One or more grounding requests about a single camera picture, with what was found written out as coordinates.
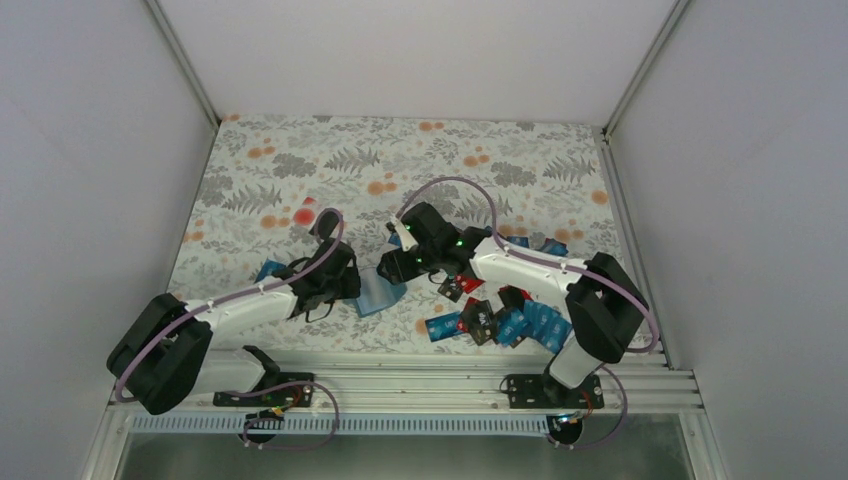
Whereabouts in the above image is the teal leather card holder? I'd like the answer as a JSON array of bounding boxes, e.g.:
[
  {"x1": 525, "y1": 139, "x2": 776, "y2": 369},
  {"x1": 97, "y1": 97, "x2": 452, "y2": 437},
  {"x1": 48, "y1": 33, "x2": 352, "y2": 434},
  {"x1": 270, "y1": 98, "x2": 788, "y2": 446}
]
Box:
[{"x1": 352, "y1": 267, "x2": 407, "y2": 318}]

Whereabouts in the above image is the blue card under left arm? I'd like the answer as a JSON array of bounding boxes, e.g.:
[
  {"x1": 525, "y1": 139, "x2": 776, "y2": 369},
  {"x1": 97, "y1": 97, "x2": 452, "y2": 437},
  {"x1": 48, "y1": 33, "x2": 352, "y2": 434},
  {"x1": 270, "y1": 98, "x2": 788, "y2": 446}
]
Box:
[{"x1": 254, "y1": 259, "x2": 286, "y2": 283}]

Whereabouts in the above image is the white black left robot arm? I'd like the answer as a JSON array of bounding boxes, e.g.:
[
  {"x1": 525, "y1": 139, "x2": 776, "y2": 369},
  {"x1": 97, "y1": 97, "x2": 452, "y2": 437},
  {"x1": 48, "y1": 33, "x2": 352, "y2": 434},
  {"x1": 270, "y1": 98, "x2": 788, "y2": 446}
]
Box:
[{"x1": 106, "y1": 240, "x2": 361, "y2": 415}]

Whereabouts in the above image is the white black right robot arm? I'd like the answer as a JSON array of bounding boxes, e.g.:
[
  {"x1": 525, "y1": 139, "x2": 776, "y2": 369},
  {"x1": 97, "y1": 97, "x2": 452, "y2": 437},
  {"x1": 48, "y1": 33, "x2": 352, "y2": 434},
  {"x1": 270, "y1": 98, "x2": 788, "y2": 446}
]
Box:
[{"x1": 377, "y1": 202, "x2": 649, "y2": 407}]

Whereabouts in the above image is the black card with chip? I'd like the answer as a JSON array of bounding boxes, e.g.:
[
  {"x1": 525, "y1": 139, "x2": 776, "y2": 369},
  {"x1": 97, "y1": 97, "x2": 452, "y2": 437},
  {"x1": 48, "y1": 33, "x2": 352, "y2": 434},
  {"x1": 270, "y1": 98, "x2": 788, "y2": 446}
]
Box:
[{"x1": 437, "y1": 276, "x2": 466, "y2": 303}]

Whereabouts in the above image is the black card near left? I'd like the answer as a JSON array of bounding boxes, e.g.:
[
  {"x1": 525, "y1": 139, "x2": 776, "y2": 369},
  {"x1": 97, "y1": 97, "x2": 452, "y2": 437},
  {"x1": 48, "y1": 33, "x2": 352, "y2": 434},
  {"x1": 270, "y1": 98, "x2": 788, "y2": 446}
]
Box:
[{"x1": 310, "y1": 209, "x2": 339, "y2": 241}]

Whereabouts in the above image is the white card with red circle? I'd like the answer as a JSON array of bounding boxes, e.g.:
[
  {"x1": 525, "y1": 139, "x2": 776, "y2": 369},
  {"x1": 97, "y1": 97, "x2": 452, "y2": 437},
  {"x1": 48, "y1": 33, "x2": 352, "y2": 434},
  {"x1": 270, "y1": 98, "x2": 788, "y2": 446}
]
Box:
[{"x1": 291, "y1": 196, "x2": 324, "y2": 228}]

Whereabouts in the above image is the blue card front left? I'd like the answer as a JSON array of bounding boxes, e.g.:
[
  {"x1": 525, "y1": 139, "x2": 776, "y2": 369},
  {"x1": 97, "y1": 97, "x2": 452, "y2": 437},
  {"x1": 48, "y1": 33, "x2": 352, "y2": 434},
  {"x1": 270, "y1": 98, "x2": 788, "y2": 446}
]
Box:
[{"x1": 425, "y1": 312, "x2": 464, "y2": 342}]

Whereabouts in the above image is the blue card pile front right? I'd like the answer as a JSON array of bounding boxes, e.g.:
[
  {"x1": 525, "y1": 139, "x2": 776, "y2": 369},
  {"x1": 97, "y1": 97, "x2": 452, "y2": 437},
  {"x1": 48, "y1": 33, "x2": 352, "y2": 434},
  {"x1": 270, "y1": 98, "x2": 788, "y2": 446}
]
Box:
[{"x1": 494, "y1": 301, "x2": 572, "y2": 353}]

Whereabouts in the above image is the floral patterned table mat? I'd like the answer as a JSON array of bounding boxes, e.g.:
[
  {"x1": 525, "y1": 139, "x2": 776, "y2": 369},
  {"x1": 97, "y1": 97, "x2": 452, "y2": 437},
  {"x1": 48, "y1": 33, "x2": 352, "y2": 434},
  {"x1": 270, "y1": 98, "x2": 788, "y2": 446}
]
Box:
[{"x1": 153, "y1": 113, "x2": 647, "y2": 358}]

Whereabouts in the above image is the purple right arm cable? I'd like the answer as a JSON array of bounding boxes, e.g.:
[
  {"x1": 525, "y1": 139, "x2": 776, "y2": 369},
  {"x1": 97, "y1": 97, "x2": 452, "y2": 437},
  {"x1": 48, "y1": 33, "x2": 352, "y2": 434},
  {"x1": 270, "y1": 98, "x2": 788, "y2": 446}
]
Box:
[{"x1": 394, "y1": 176, "x2": 661, "y2": 453}]

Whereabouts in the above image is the aluminium rail frame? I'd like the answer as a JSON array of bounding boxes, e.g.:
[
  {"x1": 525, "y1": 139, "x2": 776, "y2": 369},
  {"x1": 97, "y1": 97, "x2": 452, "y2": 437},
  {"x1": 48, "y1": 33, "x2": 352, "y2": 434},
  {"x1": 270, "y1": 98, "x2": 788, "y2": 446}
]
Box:
[{"x1": 108, "y1": 349, "x2": 705, "y2": 415}]

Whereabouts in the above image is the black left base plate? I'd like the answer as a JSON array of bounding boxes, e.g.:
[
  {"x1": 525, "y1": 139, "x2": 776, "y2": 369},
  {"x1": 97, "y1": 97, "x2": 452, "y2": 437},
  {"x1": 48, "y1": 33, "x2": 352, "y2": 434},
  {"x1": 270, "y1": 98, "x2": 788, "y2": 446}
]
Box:
[{"x1": 212, "y1": 372, "x2": 315, "y2": 409}]

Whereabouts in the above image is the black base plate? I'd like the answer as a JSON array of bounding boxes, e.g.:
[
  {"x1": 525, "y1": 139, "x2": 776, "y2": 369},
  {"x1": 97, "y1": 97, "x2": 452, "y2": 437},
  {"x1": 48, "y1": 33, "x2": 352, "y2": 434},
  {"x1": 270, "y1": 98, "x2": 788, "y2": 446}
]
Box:
[
  {"x1": 499, "y1": 374, "x2": 605, "y2": 410},
  {"x1": 212, "y1": 372, "x2": 315, "y2": 409}
]

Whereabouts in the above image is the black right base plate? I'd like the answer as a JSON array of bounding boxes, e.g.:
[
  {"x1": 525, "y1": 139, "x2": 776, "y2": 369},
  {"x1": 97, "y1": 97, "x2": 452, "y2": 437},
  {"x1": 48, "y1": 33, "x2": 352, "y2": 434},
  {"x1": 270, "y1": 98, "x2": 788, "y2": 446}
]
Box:
[{"x1": 499, "y1": 374, "x2": 605, "y2": 410}]

